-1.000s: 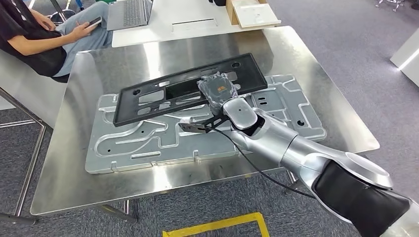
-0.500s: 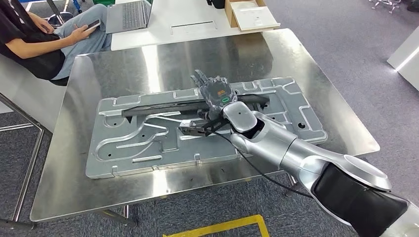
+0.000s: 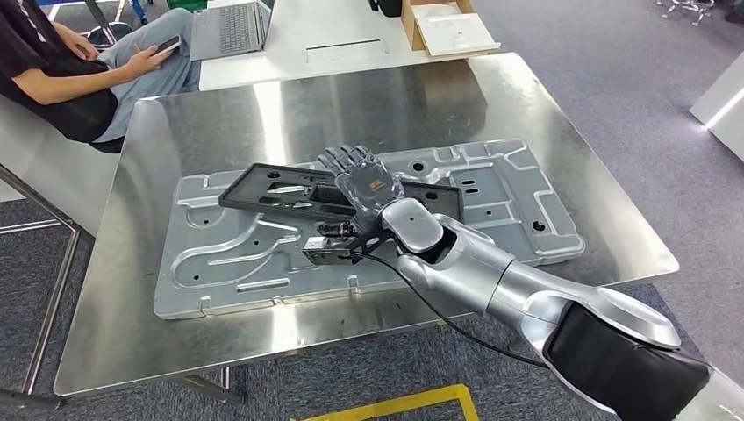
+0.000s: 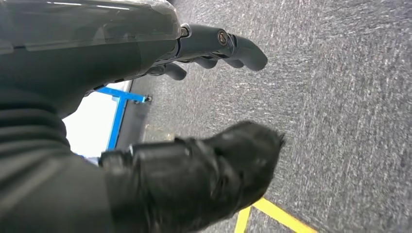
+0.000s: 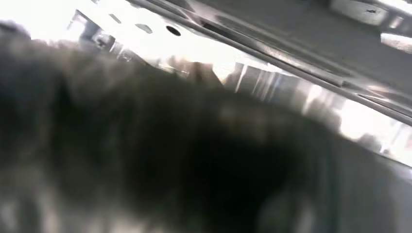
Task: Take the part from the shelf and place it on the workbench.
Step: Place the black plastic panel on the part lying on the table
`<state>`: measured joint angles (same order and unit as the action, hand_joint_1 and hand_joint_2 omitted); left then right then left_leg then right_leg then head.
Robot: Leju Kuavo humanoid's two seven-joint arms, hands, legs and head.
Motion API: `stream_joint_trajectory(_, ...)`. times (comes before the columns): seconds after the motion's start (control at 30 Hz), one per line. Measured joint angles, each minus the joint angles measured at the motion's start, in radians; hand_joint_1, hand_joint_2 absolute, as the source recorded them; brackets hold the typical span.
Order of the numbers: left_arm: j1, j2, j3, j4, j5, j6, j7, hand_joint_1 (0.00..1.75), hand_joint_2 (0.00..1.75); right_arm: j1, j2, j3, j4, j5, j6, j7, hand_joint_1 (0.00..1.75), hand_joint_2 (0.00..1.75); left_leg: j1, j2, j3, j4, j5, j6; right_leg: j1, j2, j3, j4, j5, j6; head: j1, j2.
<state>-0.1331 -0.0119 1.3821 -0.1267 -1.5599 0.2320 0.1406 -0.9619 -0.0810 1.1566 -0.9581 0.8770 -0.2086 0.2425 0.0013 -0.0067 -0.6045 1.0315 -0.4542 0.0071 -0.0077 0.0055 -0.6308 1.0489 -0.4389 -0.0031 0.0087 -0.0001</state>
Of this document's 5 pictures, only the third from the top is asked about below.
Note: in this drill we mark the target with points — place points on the black plastic frame part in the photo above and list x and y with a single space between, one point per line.
241 189

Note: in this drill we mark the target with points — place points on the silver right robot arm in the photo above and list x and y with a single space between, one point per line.
465 273

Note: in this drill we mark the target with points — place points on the stainless steel workbench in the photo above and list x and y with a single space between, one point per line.
349 104

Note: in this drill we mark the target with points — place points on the stamped grey metal panel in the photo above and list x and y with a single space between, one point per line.
494 232

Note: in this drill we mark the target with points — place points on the cardboard box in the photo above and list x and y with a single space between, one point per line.
408 23

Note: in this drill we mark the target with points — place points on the white foam insert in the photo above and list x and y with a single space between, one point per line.
453 32

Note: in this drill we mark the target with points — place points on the yellow floor tape square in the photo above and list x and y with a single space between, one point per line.
407 407

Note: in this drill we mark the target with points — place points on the grey laptop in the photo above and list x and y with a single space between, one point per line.
232 29

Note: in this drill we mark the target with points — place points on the smartphone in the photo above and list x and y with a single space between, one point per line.
165 45

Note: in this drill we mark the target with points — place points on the white bench seat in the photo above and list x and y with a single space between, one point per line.
46 168

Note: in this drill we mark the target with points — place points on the person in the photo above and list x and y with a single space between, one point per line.
58 87

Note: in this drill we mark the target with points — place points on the white lit display booth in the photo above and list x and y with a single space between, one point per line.
726 104

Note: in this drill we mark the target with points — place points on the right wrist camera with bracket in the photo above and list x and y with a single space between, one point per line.
325 255

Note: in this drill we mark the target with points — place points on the chrome tube frame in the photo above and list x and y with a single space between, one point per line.
55 290

